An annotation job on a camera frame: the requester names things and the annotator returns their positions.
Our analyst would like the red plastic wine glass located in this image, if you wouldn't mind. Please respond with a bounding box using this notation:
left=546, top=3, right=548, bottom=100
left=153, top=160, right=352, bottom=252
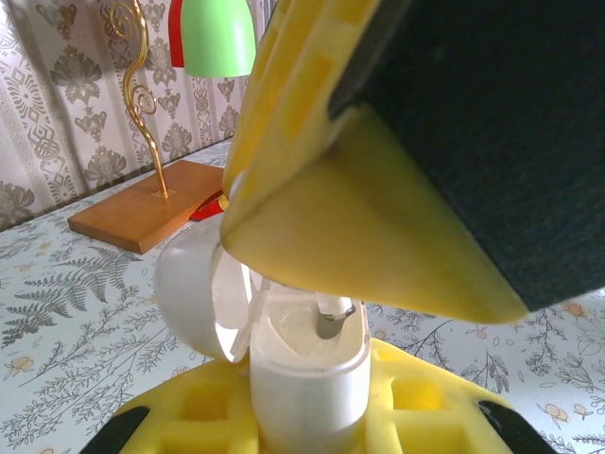
left=168, top=0, right=186, bottom=69

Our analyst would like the red yellow packet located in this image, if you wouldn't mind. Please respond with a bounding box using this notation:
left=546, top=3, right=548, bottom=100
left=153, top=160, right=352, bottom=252
left=188, top=191, right=231, bottom=222

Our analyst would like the green plastic wine glass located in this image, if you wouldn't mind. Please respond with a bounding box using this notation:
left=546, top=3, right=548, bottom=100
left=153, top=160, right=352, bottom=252
left=181, top=0, right=258, bottom=78

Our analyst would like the white wireless earbud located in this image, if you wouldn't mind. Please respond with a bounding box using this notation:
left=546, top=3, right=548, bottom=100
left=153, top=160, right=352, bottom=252
left=315, top=291, right=358, bottom=341

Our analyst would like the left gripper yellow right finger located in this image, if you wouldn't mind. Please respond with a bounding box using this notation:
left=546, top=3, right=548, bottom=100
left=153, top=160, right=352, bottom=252
left=363, top=338, right=562, bottom=454

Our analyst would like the gold wire glass rack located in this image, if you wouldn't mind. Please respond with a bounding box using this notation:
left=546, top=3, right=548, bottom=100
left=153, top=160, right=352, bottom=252
left=67, top=0, right=227, bottom=255

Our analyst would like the white earbud charging case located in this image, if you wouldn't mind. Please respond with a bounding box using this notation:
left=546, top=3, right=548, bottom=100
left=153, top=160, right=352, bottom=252
left=153, top=221, right=372, bottom=454

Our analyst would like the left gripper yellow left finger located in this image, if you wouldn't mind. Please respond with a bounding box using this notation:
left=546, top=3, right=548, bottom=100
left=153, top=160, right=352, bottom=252
left=82, top=363, right=261, bottom=454

